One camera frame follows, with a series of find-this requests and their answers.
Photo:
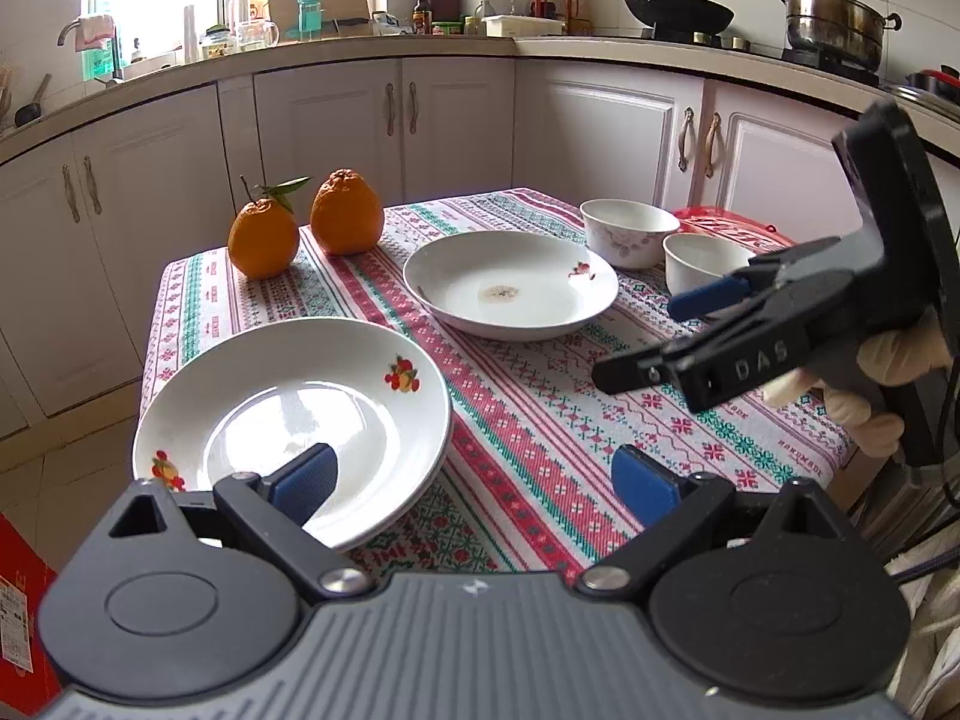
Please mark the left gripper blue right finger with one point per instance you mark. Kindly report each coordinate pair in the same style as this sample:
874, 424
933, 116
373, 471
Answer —
677, 514

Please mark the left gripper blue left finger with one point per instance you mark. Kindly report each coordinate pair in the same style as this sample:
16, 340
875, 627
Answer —
269, 513

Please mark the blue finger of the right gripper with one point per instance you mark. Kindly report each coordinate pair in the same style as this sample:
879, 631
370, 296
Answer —
708, 299

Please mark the white plate with fruit print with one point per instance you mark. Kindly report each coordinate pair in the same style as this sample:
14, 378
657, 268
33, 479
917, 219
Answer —
261, 398

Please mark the plain white plate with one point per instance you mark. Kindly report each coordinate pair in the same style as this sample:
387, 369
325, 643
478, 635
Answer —
511, 285

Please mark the white kitchen cabinets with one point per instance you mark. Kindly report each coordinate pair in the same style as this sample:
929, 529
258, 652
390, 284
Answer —
99, 196

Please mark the plain white bowl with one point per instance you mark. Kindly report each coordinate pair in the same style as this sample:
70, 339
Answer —
694, 260

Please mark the white bowl with floral print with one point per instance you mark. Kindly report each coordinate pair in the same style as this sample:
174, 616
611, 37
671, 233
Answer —
626, 234

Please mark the patterned tablecloth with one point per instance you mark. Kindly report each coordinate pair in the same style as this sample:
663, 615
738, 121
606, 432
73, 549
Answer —
525, 483

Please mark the red cardboard box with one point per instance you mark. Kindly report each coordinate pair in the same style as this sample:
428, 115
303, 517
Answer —
27, 680

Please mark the orange with leaf stem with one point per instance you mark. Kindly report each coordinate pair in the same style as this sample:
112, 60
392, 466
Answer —
264, 238

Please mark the stainless steel pot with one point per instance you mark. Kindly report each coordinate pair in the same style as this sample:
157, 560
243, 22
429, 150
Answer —
839, 32

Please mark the black wok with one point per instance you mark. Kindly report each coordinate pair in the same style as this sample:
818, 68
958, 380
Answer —
682, 15

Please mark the large bumpy orange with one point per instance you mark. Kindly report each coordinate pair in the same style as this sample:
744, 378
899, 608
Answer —
347, 216

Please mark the dark sauce bottle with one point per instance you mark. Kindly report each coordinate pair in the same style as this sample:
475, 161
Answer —
422, 18

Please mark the wooden cutting board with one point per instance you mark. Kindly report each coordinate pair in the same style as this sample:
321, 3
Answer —
340, 18

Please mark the teal glass jar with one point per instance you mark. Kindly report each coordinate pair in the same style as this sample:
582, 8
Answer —
309, 19

